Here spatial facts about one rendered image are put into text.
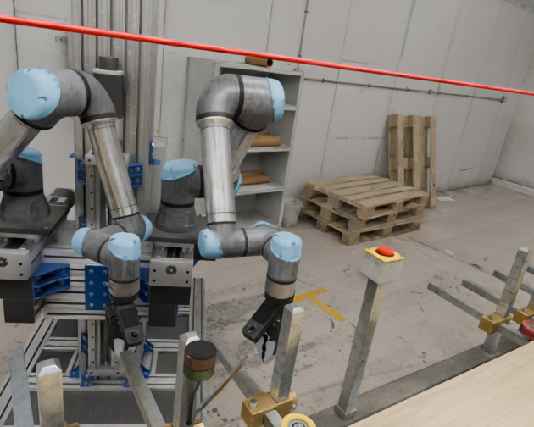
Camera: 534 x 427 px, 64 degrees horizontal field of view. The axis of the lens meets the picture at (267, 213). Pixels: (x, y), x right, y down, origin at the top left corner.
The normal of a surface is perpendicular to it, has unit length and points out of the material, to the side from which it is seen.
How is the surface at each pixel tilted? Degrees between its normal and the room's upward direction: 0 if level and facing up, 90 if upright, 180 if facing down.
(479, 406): 0
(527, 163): 90
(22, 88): 85
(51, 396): 90
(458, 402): 0
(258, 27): 90
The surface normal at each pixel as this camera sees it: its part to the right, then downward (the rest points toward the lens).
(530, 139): -0.78, 0.11
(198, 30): 0.61, 0.35
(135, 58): 0.14, 0.36
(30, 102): -0.36, 0.18
